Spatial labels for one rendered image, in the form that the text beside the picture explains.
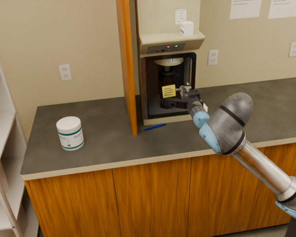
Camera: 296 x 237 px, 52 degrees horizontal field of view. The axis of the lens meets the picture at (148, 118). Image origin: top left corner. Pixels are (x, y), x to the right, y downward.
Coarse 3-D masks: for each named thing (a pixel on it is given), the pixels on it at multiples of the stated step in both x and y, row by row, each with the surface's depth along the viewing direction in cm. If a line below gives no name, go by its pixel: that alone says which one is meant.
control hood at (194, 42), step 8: (168, 32) 159; (176, 32) 158; (200, 32) 157; (144, 40) 150; (152, 40) 149; (160, 40) 149; (168, 40) 149; (176, 40) 150; (184, 40) 151; (192, 40) 152; (200, 40) 154; (144, 48) 153; (184, 48) 161; (192, 48) 162
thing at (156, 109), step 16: (160, 64) 167; (176, 64) 169; (192, 64) 170; (160, 80) 172; (176, 80) 174; (192, 80) 176; (160, 96) 178; (176, 96) 180; (160, 112) 184; (176, 112) 186
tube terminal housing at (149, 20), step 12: (144, 0) 149; (156, 0) 150; (168, 0) 150; (180, 0) 151; (192, 0) 152; (144, 12) 152; (156, 12) 153; (168, 12) 154; (192, 12) 156; (144, 24) 155; (156, 24) 156; (168, 24) 157; (144, 120) 187; (156, 120) 188; (168, 120) 190; (180, 120) 191
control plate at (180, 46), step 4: (172, 44) 153; (176, 44) 154; (180, 44) 154; (184, 44) 155; (148, 48) 154; (152, 48) 155; (156, 48) 155; (160, 48) 156; (164, 48) 157; (168, 48) 157; (172, 48) 158; (176, 48) 159; (180, 48) 160; (148, 52) 158; (152, 52) 159; (156, 52) 160; (160, 52) 161
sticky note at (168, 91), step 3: (162, 87) 175; (165, 87) 175; (168, 87) 176; (171, 87) 176; (174, 87) 176; (165, 90) 176; (168, 90) 177; (171, 90) 177; (174, 90) 177; (165, 93) 177; (168, 93) 178; (171, 93) 178; (174, 93) 178; (165, 96) 178; (168, 96) 179
